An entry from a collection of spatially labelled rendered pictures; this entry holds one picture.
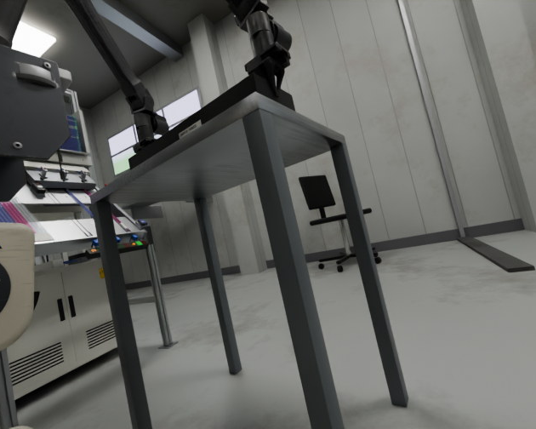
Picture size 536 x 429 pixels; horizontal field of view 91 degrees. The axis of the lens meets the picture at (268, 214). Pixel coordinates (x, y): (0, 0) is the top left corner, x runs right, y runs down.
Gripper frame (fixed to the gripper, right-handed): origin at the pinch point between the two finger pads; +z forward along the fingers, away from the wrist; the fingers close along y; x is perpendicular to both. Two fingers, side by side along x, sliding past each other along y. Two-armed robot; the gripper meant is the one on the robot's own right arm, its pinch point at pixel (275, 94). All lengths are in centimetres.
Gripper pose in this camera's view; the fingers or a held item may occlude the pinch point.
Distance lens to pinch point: 70.9
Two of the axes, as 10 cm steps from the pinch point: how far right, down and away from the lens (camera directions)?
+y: -7.9, 2.2, 5.7
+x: -5.7, 0.8, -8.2
